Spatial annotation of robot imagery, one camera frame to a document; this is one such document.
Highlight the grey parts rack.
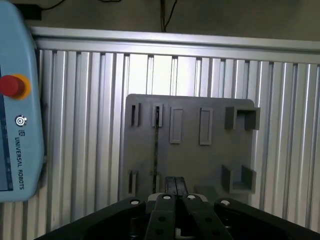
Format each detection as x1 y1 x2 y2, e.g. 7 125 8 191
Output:
119 93 261 204

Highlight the light blue teach pendant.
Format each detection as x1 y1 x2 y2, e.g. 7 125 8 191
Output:
0 0 49 204

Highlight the black power adapter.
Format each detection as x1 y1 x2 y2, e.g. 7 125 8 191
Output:
22 0 43 21

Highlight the black cable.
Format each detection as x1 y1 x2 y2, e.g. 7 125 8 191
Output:
159 0 174 32

